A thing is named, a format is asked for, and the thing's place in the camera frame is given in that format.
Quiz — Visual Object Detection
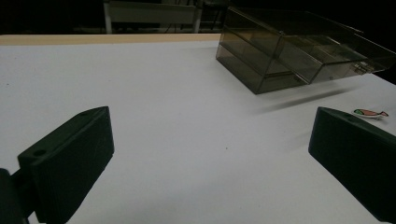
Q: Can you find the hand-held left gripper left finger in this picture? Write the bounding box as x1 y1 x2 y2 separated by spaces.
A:
17 105 116 224

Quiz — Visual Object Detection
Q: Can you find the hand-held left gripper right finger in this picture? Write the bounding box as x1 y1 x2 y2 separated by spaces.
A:
307 106 396 224

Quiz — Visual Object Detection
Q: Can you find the fish-shaped sticker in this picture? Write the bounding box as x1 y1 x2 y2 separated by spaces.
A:
351 107 390 120

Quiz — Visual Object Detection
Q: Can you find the smoky clear plastic drawer box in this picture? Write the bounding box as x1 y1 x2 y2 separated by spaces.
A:
215 6 364 95

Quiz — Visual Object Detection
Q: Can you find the white table frame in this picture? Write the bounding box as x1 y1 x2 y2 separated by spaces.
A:
103 0 204 35

